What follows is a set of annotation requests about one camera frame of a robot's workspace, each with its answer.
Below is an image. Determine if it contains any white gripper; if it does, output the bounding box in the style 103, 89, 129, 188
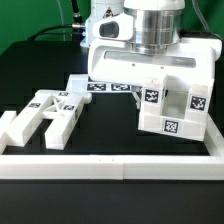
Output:
88, 11, 222, 109

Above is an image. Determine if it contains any white chair seat piece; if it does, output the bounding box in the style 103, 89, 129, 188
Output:
137, 90, 210, 142

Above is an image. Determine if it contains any white chair back frame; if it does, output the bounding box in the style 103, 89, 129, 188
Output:
7, 90, 92, 150

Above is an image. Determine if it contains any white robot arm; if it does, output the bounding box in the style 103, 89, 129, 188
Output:
88, 0, 222, 114

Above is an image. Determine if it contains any robot base column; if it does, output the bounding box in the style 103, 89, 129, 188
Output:
80, 0, 124, 48

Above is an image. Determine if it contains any white marker sheet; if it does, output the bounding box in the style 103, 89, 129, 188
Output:
65, 73, 138, 95

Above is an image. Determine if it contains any white obstacle wall bar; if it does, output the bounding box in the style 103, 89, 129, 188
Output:
0, 155, 224, 180

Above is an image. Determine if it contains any white right side wall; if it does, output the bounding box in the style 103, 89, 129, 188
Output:
204, 116, 224, 158

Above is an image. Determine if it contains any white wall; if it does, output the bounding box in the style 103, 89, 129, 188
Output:
204, 116, 224, 158
0, 111, 18, 155

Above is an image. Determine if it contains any black cable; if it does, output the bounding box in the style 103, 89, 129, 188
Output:
27, 0, 88, 42

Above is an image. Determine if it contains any white left side wall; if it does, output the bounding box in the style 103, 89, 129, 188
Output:
0, 111, 18, 155

